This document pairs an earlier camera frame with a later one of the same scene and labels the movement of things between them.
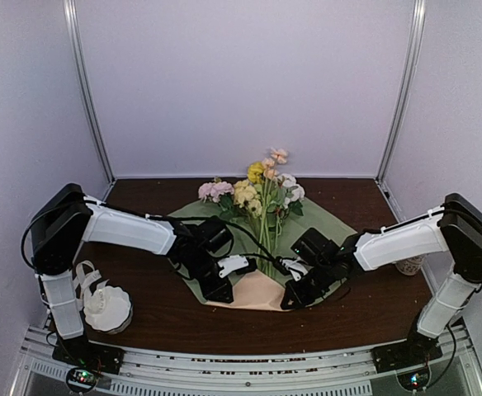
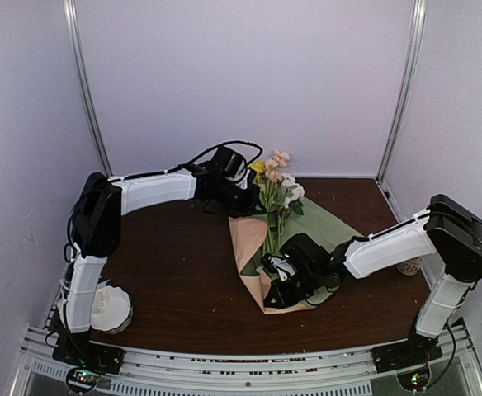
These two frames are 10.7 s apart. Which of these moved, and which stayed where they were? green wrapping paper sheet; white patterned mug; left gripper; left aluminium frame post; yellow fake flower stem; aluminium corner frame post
Moved: green wrapping paper sheet; left gripper
Stayed: yellow fake flower stem; left aluminium frame post; white patterned mug; aluminium corner frame post
